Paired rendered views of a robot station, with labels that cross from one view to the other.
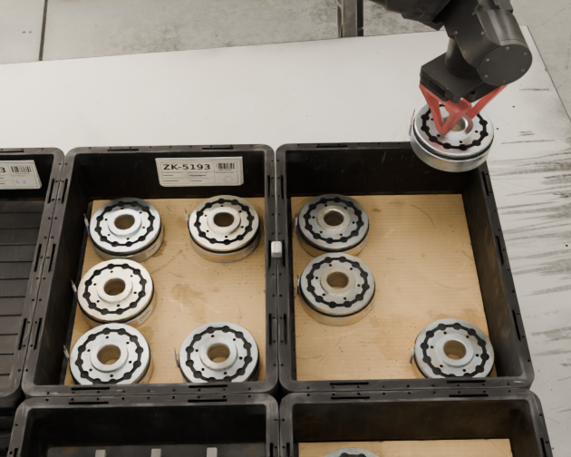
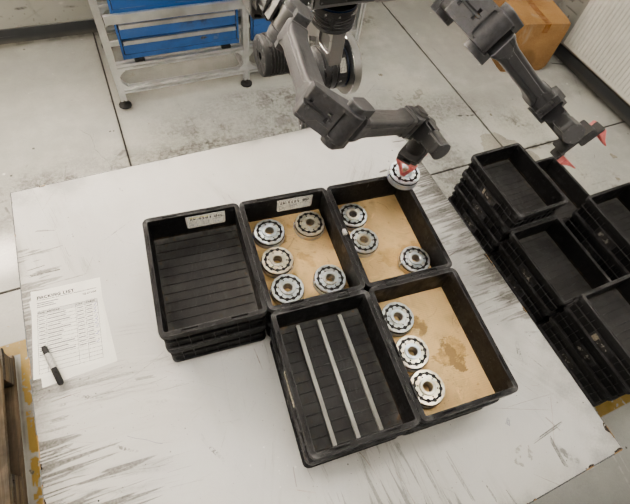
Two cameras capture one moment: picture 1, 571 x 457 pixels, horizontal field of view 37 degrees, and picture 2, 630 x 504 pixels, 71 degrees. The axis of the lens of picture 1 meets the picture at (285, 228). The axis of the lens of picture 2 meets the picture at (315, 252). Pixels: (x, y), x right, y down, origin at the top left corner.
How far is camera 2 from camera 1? 52 cm
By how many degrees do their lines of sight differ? 17
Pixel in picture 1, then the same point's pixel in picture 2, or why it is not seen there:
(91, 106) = (210, 176)
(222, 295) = (318, 253)
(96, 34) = (150, 128)
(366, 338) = (379, 260)
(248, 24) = (227, 113)
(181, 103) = (252, 168)
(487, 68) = (435, 154)
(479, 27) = (432, 139)
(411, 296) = (390, 239)
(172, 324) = (303, 269)
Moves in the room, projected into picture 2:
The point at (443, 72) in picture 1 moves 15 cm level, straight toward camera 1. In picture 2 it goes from (407, 153) to (416, 192)
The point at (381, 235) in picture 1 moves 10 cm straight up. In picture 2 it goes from (370, 217) to (376, 199)
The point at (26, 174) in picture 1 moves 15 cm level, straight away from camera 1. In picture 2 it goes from (220, 217) to (194, 188)
